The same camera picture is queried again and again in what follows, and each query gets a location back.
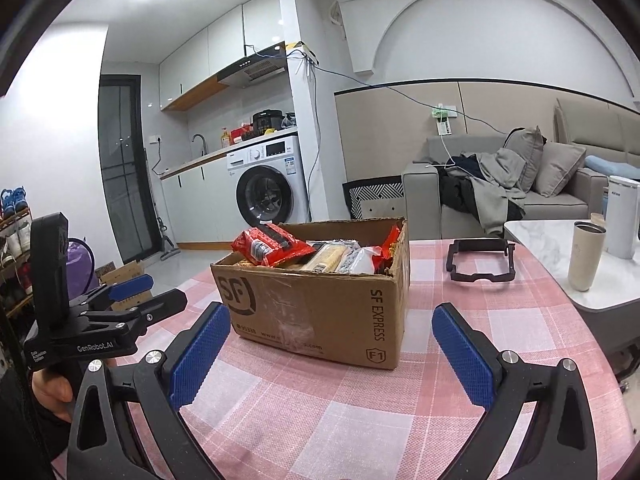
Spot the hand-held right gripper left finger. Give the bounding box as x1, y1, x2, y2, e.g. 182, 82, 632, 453
65, 301, 233, 480

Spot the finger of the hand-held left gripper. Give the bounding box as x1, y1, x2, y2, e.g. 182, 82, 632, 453
77, 287, 189, 333
67, 273, 155, 313

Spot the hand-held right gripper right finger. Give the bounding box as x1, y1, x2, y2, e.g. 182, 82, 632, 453
431, 302, 608, 480

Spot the red cookie packet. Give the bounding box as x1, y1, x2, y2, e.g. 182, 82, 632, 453
230, 225, 317, 269

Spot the brown cardboard box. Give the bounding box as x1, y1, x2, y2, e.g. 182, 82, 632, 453
210, 216, 412, 371

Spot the clear plastic snack packet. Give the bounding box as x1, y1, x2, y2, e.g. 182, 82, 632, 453
342, 246, 383, 276

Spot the yellow cake packet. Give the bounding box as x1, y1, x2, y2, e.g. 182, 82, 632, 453
299, 240, 362, 274

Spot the person's left hand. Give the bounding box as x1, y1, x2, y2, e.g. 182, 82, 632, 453
31, 370, 77, 423

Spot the small cardboard box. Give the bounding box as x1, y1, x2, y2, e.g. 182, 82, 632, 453
94, 259, 147, 288

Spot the purple bag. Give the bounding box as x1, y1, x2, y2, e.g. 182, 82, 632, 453
64, 239, 101, 301

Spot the white shoe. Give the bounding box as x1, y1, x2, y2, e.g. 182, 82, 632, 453
5, 220, 33, 256

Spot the wooden shoe rack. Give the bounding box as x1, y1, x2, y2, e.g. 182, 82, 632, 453
0, 205, 38, 321

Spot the mop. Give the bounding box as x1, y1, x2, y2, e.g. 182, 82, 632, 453
156, 212, 180, 261

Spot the blue shoe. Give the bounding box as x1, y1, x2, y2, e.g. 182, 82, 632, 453
0, 187, 28, 217

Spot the white kitchen counter cabinet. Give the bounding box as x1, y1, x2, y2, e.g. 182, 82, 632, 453
160, 152, 241, 250

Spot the black glass door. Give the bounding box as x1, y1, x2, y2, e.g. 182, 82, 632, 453
98, 74, 157, 267

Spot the pink checked tablecloth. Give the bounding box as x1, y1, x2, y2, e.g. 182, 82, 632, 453
115, 237, 631, 480

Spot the marble coffee table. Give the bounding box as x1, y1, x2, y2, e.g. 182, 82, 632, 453
502, 217, 640, 391

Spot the white washing machine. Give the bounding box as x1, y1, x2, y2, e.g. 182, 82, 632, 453
226, 134, 311, 226

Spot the beige tumbler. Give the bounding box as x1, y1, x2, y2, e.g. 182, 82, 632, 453
567, 220, 607, 292

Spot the grey sofa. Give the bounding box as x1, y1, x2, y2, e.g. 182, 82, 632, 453
402, 95, 640, 238

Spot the grey hoodie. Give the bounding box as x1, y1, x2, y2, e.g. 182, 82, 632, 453
472, 150, 527, 233

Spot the black jacket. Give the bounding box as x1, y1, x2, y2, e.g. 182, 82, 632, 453
437, 155, 501, 221

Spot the black white patterned box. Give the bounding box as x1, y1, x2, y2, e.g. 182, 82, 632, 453
341, 177, 405, 221

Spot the grey cushion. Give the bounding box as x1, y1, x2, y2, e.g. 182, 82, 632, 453
532, 141, 587, 198
502, 126, 547, 193

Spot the white kettle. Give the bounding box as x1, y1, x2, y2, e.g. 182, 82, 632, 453
602, 175, 640, 260

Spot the black pressure cooker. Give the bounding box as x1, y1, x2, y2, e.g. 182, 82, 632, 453
251, 109, 283, 133

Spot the white power strip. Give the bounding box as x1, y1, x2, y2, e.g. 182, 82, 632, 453
430, 103, 458, 136

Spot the blue pillow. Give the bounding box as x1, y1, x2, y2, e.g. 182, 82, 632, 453
584, 155, 640, 182

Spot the steel range hood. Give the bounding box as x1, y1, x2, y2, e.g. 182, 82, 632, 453
216, 40, 288, 90

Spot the white router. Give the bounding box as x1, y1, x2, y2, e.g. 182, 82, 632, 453
286, 41, 321, 65

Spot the black cable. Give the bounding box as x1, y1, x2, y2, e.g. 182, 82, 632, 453
70, 239, 101, 291

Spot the black plastic frame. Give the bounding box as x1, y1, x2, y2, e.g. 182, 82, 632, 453
444, 237, 517, 286

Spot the white charging cable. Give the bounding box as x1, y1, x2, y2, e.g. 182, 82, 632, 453
425, 134, 458, 171

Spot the white wall cabinet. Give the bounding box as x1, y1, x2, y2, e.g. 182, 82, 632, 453
159, 0, 287, 112

